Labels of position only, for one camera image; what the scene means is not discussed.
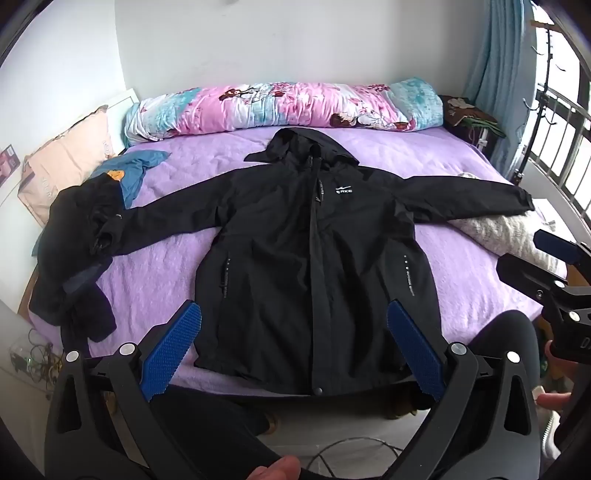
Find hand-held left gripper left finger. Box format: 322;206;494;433
44;299;204;480

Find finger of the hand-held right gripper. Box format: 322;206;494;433
534;229;591;267
496;252;570;302

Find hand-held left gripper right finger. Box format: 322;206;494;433
385;298;542;480

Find black hooded jacket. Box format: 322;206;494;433
92;128;536;397

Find person's right hand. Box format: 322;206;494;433
536;339;575;411

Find person's left hand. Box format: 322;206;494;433
247;455;304;480

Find white paper sheet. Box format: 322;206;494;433
530;198;573;232

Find white fluffy cloth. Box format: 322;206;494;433
445;172;568;278

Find purple bed sheet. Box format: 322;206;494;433
28;124;555;393

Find person's black pants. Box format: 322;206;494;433
152;310;542;480

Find metal window railing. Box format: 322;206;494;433
522;46;591;222

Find dark crumpled garment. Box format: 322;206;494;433
28;173;123;343

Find black coat rack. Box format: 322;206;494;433
517;18;570;182

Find blue shirt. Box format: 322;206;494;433
90;150;169;208

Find light blue curtain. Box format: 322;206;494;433
462;0;536;181

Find peach pillow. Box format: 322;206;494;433
17;105;116;227

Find white board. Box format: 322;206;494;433
105;89;140;154

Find pink floral rolled quilt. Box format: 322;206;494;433
122;78;444;146

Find thin wire hoop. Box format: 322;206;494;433
308;442;403;480

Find tangle of cables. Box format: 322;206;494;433
9;327;66;398

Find wall poster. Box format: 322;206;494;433
0;144;20;188

